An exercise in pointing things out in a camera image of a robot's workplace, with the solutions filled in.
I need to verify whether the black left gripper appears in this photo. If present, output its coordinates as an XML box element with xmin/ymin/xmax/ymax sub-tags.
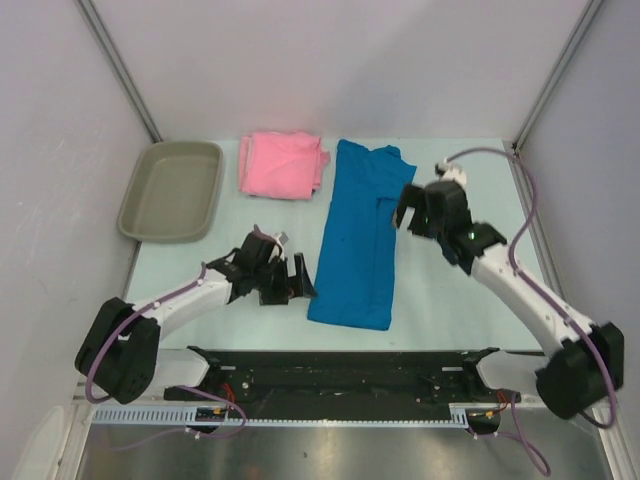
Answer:
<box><xmin>253</xmin><ymin>253</ymin><xmax>317</xmax><ymax>305</ymax></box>

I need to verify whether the blue t shirt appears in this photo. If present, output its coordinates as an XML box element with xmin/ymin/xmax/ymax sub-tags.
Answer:
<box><xmin>307</xmin><ymin>139</ymin><xmax>416</xmax><ymax>331</ymax></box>

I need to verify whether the beige plastic tray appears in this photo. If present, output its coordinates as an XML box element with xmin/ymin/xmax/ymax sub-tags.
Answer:
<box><xmin>117</xmin><ymin>141</ymin><xmax>223</xmax><ymax>244</ymax></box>

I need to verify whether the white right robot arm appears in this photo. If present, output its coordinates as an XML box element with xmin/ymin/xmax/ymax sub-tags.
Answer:
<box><xmin>392</xmin><ymin>180</ymin><xmax>624</xmax><ymax>419</ymax></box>

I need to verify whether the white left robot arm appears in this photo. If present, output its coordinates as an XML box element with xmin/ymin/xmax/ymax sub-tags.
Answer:
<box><xmin>74</xmin><ymin>229</ymin><xmax>317</xmax><ymax>404</ymax></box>

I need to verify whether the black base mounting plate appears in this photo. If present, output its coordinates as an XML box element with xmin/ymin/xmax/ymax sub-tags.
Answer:
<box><xmin>192</xmin><ymin>348</ymin><xmax>511</xmax><ymax>418</ymax></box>

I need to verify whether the pink folded t shirt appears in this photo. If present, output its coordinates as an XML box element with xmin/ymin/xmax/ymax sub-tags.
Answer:
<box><xmin>237</xmin><ymin>132</ymin><xmax>330</xmax><ymax>200</ymax></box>

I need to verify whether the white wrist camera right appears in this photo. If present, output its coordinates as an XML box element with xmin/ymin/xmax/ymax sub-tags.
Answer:
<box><xmin>435</xmin><ymin>159</ymin><xmax>467</xmax><ymax>189</ymax></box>

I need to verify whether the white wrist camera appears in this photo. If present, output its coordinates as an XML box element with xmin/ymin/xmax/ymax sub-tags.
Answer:
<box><xmin>435</xmin><ymin>159</ymin><xmax>467</xmax><ymax>189</ymax></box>
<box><xmin>267</xmin><ymin>231</ymin><xmax>288</xmax><ymax>260</ymax></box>

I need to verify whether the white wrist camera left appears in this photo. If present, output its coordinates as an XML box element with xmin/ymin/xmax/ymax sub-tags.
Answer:
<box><xmin>267</xmin><ymin>231</ymin><xmax>288</xmax><ymax>260</ymax></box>

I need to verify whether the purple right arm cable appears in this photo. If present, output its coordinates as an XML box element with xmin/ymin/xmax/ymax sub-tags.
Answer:
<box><xmin>444</xmin><ymin>146</ymin><xmax>617</xmax><ymax>476</ymax></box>

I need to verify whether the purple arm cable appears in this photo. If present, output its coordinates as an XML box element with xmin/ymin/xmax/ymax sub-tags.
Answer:
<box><xmin>444</xmin><ymin>146</ymin><xmax>617</xmax><ymax>476</ymax></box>
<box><xmin>84</xmin><ymin>224</ymin><xmax>248</xmax><ymax>451</ymax></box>

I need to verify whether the white slotted cable duct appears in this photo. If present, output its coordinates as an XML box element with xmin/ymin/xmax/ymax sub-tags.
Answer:
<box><xmin>92</xmin><ymin>405</ymin><xmax>469</xmax><ymax>429</ymax></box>

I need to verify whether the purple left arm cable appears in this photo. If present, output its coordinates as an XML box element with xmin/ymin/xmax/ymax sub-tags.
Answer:
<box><xmin>84</xmin><ymin>224</ymin><xmax>248</xmax><ymax>451</ymax></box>

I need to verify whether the aluminium corner post right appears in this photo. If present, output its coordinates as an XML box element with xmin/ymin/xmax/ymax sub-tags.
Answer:
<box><xmin>511</xmin><ymin>0</ymin><xmax>608</xmax><ymax>155</ymax></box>

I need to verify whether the aluminium corner post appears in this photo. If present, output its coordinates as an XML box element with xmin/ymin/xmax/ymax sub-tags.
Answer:
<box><xmin>511</xmin><ymin>0</ymin><xmax>608</xmax><ymax>155</ymax></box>
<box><xmin>74</xmin><ymin>0</ymin><xmax>163</xmax><ymax>143</ymax></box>

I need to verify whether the aluminium corner post left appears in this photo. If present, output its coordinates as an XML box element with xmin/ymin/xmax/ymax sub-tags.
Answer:
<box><xmin>74</xmin><ymin>0</ymin><xmax>163</xmax><ymax>143</ymax></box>

